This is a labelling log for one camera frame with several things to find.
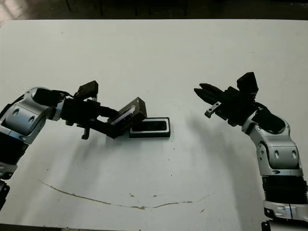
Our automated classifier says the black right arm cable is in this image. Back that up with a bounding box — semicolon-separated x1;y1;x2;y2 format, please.
252;101;268;113

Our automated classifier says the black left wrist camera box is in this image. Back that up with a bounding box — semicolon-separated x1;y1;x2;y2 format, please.
76;80;99;97

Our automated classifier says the slim black handheld camera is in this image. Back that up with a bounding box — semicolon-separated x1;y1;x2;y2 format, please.
131;119;168;133

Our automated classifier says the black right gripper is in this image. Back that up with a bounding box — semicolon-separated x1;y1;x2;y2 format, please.
193;83;257;127

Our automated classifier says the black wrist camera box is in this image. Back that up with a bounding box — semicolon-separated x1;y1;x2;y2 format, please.
76;80;99;97
236;71;258;98

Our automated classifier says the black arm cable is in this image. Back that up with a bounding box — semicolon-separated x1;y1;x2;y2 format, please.
51;89;77;98
252;101;268;113

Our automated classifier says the black box base white insert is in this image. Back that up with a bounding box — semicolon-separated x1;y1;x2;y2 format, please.
128;116;172;139

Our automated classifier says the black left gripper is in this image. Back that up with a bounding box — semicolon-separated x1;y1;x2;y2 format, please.
60;95;120;141

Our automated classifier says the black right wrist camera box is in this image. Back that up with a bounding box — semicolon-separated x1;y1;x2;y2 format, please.
236;71;258;98

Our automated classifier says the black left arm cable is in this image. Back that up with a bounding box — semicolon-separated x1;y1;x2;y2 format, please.
51;89;77;98

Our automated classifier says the black box lid with window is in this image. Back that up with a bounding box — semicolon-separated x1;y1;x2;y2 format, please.
105;96;147;140

